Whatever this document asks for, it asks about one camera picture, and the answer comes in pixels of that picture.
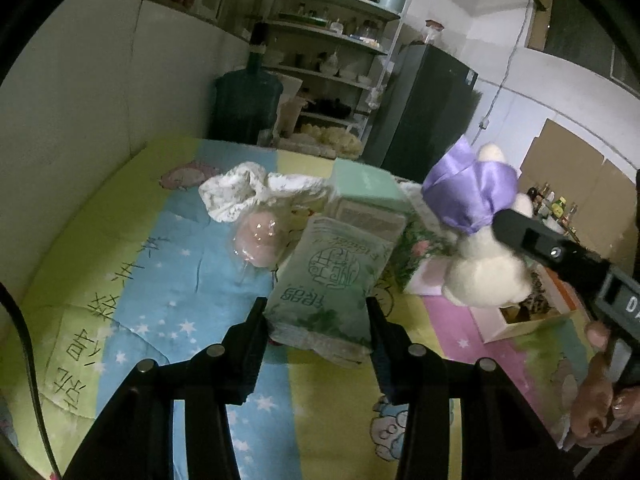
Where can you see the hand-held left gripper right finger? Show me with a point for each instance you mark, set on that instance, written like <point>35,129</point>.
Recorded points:
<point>387,360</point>

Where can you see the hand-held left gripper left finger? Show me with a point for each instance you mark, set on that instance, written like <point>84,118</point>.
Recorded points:
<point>246,360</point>

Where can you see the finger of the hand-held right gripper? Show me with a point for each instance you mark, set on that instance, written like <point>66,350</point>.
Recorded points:
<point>540,245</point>

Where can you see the white plush with purple bow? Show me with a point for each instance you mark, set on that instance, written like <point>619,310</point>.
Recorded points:
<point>480,270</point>

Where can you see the green printed tissue packet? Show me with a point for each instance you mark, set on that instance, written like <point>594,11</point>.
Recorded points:
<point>325,300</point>

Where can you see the cardboard box with orange rim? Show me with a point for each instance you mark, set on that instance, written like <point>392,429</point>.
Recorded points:
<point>492,322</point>

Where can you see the person's right hand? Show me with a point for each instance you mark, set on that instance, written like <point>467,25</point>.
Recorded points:
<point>595,400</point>

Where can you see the row of condiment bottles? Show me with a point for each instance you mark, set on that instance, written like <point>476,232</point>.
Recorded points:
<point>555,207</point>

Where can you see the leopard print cloth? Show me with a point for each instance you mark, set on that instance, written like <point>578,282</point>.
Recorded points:
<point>537,300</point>

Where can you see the flat cardboard sheets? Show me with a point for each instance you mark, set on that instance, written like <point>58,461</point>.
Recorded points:
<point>565,155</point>

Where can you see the white floral tissue box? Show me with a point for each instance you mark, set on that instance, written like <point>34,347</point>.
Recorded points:
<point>420,252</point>

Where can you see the printed cartoon blanket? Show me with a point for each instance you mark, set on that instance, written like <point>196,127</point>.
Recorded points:
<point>175,270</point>

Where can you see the pink toy in clear wrap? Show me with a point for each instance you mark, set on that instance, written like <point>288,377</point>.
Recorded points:
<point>257,240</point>

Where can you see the grey green patterned packet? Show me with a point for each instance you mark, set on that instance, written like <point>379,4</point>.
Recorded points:
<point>370,217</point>

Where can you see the white floral cloth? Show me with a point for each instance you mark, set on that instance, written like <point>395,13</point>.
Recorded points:
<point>235,192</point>

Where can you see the dark refrigerator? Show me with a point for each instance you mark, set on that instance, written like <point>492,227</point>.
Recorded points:
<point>425,110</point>

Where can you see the mint green box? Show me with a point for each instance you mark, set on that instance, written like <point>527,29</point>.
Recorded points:
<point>365,180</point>

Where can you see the white crumpled cloth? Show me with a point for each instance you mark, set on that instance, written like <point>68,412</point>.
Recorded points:
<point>297,185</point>

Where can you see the dark window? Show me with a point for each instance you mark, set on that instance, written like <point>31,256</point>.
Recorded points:
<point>580,25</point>

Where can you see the pile of pale round produce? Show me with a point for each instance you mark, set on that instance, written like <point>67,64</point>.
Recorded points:
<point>335,137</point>

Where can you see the glass jar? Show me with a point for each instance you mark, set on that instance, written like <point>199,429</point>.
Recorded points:
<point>434,31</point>

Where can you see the dark water jug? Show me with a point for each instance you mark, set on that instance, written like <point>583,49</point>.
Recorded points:
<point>247,100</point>

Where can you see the metal shelf rack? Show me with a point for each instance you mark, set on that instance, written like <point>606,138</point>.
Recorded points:
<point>330,55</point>

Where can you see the light blue pot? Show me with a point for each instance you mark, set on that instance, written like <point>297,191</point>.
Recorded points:
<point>393,0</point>

